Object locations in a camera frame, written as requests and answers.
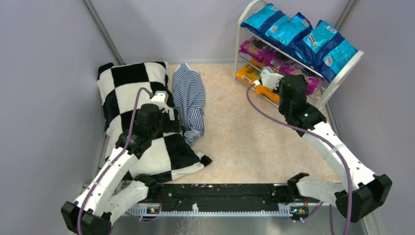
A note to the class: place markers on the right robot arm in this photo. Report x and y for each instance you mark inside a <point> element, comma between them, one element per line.
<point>361,190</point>

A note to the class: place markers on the blue Slendy candy bag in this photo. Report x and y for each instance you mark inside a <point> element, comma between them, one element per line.
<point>326,50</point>

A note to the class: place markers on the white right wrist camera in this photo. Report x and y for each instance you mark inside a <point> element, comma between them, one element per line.
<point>269,79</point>

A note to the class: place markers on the orange candy bag under rack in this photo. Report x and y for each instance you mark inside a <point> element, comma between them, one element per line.
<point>248,74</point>

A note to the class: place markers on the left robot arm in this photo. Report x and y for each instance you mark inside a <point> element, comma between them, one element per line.
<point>96,210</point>

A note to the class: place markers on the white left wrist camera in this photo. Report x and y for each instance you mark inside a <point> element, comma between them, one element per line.
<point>160,99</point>

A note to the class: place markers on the blue candy bag front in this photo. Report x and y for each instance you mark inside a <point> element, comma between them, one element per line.
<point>266,21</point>

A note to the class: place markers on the orange 100 candy bag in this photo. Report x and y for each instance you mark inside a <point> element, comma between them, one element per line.
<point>274,97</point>

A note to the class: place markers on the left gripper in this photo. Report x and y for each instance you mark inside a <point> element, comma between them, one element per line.
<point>173,124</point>

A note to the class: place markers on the white metal shoe rack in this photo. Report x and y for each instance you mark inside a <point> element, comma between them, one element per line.
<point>323,94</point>

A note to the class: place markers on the black white checkered pillow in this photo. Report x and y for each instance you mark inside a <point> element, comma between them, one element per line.
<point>169,156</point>

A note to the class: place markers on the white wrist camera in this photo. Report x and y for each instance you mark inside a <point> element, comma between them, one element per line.
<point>160,99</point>
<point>269,79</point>

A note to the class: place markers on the blue white striped cloth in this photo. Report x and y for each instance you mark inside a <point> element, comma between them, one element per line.
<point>189,97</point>

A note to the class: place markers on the purple grape candy bag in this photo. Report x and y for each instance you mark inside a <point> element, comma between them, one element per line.
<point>255,48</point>
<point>278,61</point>

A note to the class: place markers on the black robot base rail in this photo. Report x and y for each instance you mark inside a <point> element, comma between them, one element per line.
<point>223,198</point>

